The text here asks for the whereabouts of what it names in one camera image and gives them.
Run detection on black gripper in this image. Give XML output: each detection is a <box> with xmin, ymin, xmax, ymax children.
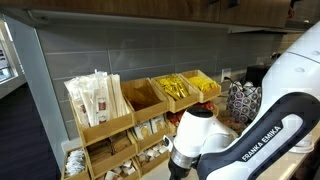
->
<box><xmin>167</xmin><ymin>159</ymin><xmax>198</xmax><ymax>180</ymax></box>

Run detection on black power cable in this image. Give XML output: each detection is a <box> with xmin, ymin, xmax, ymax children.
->
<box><xmin>223</xmin><ymin>76</ymin><xmax>248</xmax><ymax>88</ymax></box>

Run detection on white wall power outlet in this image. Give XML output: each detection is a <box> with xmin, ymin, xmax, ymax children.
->
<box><xmin>220</xmin><ymin>67</ymin><xmax>233</xmax><ymax>83</ymax></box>

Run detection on wooden upper cabinet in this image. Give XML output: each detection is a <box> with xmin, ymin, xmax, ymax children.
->
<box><xmin>0</xmin><ymin>0</ymin><xmax>292</xmax><ymax>30</ymax></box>

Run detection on black countertop appliance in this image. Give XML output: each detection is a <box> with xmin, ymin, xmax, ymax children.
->
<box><xmin>245</xmin><ymin>64</ymin><xmax>272</xmax><ymax>88</ymax></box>

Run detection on brown napkins stack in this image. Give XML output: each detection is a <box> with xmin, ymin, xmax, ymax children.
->
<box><xmin>85</xmin><ymin>130</ymin><xmax>133</xmax><ymax>165</ymax></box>

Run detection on red ketchup packets pile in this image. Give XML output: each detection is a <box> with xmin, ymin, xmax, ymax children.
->
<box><xmin>165</xmin><ymin>100</ymin><xmax>217</xmax><ymax>128</ymax></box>

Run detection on wooden tiered condiment rack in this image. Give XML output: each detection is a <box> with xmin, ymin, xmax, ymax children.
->
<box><xmin>60</xmin><ymin>69</ymin><xmax>223</xmax><ymax>180</ymax></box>

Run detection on bright window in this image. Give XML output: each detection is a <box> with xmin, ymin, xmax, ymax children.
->
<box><xmin>0</xmin><ymin>18</ymin><xmax>19</xmax><ymax>84</ymax></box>

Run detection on wire coffee pod holder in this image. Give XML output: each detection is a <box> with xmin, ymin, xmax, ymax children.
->
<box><xmin>226</xmin><ymin>80</ymin><xmax>263</xmax><ymax>125</ymax></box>

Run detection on white printed condiment packets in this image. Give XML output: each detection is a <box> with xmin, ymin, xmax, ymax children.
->
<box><xmin>133</xmin><ymin>114</ymin><xmax>168</xmax><ymax>141</ymax></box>

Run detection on white creamer cups pile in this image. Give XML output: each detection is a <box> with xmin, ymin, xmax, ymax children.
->
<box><xmin>136</xmin><ymin>142</ymin><xmax>169</xmax><ymax>165</ymax></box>
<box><xmin>103</xmin><ymin>159</ymin><xmax>138</xmax><ymax>180</ymax></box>

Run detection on clear wrapped white packets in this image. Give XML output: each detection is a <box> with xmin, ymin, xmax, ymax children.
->
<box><xmin>64</xmin><ymin>149</ymin><xmax>87</xmax><ymax>177</ymax></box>

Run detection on wrapped straws and utensils bundle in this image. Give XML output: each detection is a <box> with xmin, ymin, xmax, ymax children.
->
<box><xmin>64</xmin><ymin>69</ymin><xmax>132</xmax><ymax>128</ymax></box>

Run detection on white cup lids stack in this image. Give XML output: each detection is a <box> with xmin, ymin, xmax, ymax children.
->
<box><xmin>294</xmin><ymin>132</ymin><xmax>314</xmax><ymax>148</ymax></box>

